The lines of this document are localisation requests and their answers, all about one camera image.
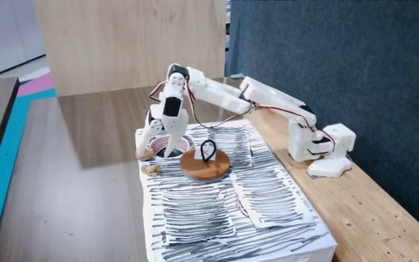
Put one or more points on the blue fabric partition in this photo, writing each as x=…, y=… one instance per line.
x=340, y=43

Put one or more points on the scribbled paper sheet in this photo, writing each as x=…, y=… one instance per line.
x=271, y=196
x=231, y=142
x=195, y=214

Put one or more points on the small white paper tag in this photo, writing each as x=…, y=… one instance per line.
x=197, y=154

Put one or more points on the pink-rimmed hole cup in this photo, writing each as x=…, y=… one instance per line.
x=158, y=143

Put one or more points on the grey partition foot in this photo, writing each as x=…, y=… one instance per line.
x=236, y=76

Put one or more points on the round wooden lid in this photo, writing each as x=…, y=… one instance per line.
x=204, y=169

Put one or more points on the light wooden bench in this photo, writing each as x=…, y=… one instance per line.
x=358, y=218

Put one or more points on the light wooden panel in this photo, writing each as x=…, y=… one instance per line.
x=129, y=43

